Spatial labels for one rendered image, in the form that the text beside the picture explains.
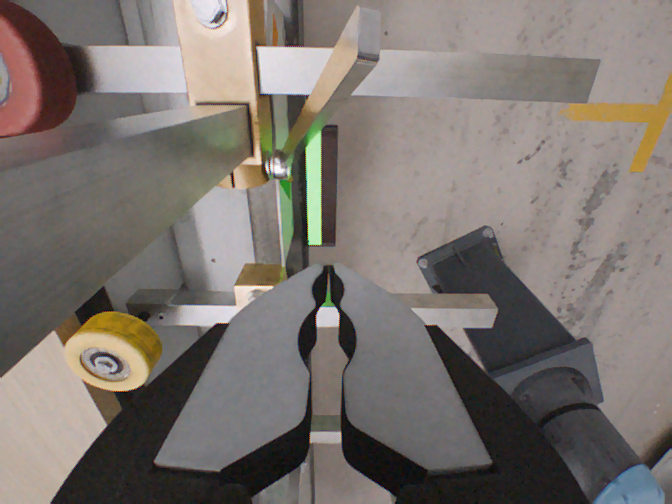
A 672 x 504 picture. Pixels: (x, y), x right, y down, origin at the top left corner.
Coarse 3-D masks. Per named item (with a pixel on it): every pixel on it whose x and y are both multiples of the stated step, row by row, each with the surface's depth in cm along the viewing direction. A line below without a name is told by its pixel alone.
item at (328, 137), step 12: (324, 132) 39; (324, 144) 40; (324, 156) 40; (324, 168) 41; (324, 180) 42; (324, 192) 43; (324, 204) 44; (324, 216) 44; (324, 228) 45; (324, 240) 46
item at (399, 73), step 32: (96, 64) 22; (128, 64) 22; (160, 64) 22; (288, 64) 22; (320, 64) 22; (384, 64) 22; (416, 64) 22; (448, 64) 22; (480, 64) 22; (512, 64) 22; (544, 64) 22; (576, 64) 22; (416, 96) 23; (448, 96) 23; (480, 96) 23; (512, 96) 23; (544, 96) 23; (576, 96) 23
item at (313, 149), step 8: (312, 144) 40; (312, 152) 40; (312, 160) 41; (312, 168) 41; (312, 176) 42; (312, 184) 42; (312, 192) 43; (320, 192) 43; (312, 200) 43; (320, 200) 43; (312, 208) 44; (320, 208) 44; (312, 216) 44; (320, 216) 44; (312, 224) 45; (320, 224) 45; (312, 232) 46; (320, 232) 46; (312, 240) 46; (320, 240) 46
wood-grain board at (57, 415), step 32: (32, 352) 30; (0, 384) 32; (32, 384) 32; (64, 384) 32; (0, 416) 34; (32, 416) 34; (64, 416) 34; (96, 416) 34; (0, 448) 38; (32, 448) 37; (64, 448) 37; (0, 480) 41; (32, 480) 41
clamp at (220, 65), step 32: (256, 0) 21; (192, 32) 20; (224, 32) 20; (256, 32) 21; (192, 64) 21; (224, 64) 21; (256, 64) 22; (192, 96) 22; (224, 96) 22; (256, 96) 22; (256, 128) 23; (256, 160) 24
